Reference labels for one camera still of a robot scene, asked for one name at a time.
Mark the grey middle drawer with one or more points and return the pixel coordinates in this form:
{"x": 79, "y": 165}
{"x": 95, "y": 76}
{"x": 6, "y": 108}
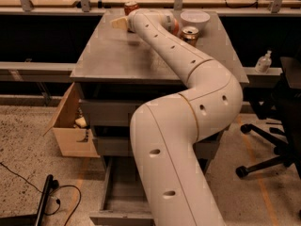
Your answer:
{"x": 121, "y": 146}

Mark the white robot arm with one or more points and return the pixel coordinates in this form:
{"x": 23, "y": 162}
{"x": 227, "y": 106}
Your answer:
{"x": 180, "y": 197}

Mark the grey top drawer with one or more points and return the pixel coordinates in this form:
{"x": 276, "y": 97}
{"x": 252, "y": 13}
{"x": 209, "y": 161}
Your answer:
{"x": 108, "y": 112}

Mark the red apple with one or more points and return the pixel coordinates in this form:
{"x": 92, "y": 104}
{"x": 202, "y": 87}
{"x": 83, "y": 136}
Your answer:
{"x": 176, "y": 28}

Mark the white bowl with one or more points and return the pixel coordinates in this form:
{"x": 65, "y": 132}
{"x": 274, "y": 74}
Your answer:
{"x": 195, "y": 18}

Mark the gold soda can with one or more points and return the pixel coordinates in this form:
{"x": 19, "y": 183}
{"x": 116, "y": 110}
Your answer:
{"x": 189, "y": 34}

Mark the grey open bottom drawer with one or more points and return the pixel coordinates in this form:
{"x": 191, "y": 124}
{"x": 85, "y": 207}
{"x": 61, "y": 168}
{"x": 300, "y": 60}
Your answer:
{"x": 124, "y": 202}

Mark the red coke can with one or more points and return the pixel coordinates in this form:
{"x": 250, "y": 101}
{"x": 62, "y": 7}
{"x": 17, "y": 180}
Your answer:
{"x": 129, "y": 9}

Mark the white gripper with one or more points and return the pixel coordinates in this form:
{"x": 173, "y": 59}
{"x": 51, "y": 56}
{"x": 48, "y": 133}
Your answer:
{"x": 129, "y": 23}

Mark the grey drawer cabinet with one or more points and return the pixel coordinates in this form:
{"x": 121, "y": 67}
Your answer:
{"x": 109, "y": 60}

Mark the clear sanitizer bottle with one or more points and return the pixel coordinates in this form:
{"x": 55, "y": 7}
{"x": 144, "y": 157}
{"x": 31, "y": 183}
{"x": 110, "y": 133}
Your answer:
{"x": 264, "y": 63}

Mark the cardboard box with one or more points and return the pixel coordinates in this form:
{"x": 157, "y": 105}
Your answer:
{"x": 72, "y": 136}

